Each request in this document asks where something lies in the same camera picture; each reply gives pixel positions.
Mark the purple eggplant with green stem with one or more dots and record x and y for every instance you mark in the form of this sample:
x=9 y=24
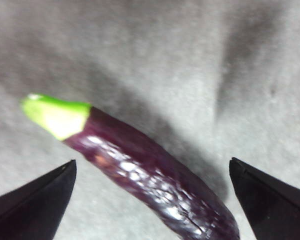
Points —
x=150 y=170

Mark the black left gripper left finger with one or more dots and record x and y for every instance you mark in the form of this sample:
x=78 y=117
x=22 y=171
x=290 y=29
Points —
x=32 y=205

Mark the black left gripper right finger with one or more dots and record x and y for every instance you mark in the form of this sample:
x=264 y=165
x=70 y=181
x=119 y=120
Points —
x=272 y=202

